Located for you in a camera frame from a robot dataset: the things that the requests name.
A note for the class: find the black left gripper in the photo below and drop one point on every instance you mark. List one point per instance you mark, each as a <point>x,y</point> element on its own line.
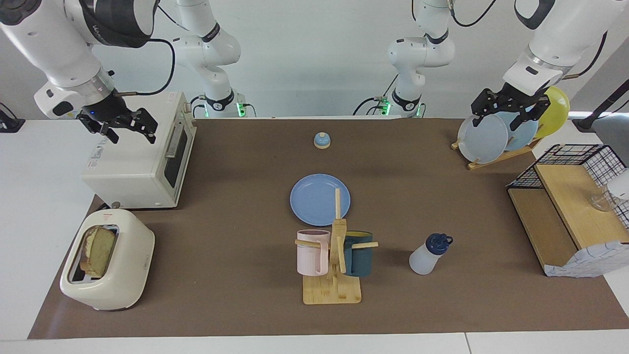
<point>511,101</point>

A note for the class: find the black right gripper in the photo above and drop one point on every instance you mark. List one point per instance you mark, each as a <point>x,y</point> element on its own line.
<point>110,112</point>

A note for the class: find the toasted bread slice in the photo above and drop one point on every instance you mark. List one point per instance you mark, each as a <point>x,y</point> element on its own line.
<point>98,250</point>

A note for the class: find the translucent seasoning bottle blue cap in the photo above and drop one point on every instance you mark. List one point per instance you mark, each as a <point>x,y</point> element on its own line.
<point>425,258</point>

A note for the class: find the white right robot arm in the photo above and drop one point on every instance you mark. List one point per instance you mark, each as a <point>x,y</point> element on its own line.
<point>49,49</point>

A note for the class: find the pale grey plate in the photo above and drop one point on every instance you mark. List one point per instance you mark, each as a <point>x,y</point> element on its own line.
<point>481,140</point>

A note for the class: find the light blue plate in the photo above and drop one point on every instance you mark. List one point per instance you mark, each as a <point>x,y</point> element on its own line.
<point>523,137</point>

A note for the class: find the wooden plate rack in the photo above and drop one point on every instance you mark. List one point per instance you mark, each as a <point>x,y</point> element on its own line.
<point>496,160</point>

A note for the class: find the yellow plate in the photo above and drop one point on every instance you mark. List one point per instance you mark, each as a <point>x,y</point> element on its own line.
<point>557,110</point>

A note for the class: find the blue round plate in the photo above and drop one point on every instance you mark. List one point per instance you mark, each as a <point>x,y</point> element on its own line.
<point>314,199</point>

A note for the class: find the white toaster oven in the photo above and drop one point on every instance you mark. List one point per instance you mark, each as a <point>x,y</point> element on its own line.
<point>132,167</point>

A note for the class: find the grey rounded object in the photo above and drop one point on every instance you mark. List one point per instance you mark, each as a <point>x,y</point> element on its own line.
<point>614,135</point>

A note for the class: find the small black clamp base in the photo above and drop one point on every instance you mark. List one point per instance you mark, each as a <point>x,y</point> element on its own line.
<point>10,125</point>

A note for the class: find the clear glass cup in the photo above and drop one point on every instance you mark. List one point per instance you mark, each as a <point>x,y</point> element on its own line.
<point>602,202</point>

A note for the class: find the cream two-slot toaster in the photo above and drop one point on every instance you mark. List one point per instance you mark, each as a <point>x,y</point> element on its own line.
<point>128,265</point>

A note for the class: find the brown table mat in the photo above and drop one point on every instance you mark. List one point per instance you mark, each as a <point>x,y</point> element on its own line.
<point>236,246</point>

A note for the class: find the white blue patterned cloth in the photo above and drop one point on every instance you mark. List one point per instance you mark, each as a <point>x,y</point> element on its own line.
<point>589,260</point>

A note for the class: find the small blue call bell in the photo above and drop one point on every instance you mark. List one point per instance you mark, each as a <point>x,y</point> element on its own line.
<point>322,141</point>

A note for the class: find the dark teal mug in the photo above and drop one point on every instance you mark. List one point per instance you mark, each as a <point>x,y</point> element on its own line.
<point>359,258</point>

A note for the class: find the pink mug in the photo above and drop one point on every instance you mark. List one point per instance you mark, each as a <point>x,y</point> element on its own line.
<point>310,255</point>

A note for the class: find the wooden mug rack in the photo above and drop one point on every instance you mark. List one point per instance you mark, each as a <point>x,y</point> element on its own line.
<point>331,292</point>

